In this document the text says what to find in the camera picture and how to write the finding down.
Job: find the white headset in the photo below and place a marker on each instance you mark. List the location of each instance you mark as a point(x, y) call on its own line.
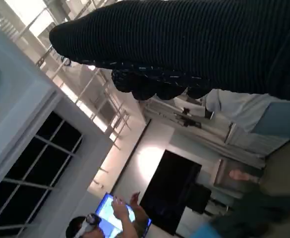
point(90, 220)

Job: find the dark paned window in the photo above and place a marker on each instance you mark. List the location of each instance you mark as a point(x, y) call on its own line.
point(35, 173)

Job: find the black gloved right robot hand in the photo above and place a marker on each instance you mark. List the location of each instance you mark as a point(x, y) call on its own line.
point(184, 42)

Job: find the large black screen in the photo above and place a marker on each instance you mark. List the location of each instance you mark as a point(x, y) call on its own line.
point(169, 188)

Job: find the black chair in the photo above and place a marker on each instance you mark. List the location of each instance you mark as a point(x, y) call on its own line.
point(199, 198)

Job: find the lit blue monitor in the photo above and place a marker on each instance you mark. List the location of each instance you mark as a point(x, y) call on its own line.
point(107, 208)

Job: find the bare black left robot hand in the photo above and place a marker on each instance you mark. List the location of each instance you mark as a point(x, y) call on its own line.
point(266, 213)

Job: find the person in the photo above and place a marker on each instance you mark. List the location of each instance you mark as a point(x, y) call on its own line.
point(125, 215)
point(239, 111)

